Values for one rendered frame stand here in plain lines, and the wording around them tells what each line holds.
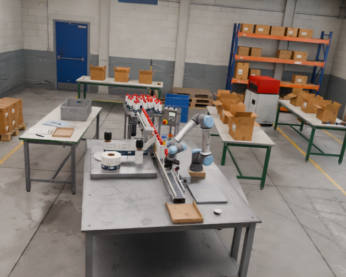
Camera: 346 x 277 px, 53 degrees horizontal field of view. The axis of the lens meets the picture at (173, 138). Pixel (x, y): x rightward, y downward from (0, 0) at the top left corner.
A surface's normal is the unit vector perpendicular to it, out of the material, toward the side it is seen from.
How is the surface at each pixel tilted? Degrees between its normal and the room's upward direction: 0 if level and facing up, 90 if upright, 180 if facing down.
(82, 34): 90
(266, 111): 90
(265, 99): 90
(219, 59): 90
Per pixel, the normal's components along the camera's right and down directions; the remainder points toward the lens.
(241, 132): 0.13, 0.33
